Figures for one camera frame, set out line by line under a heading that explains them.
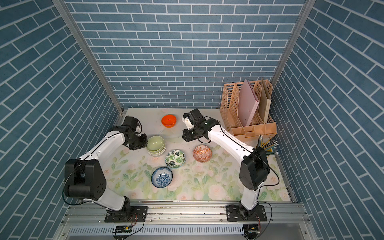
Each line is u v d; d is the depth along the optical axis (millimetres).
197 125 637
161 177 848
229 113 1180
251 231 704
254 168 461
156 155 886
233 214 736
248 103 987
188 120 766
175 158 927
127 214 667
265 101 882
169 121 1085
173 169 882
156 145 912
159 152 873
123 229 721
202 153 945
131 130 674
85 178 438
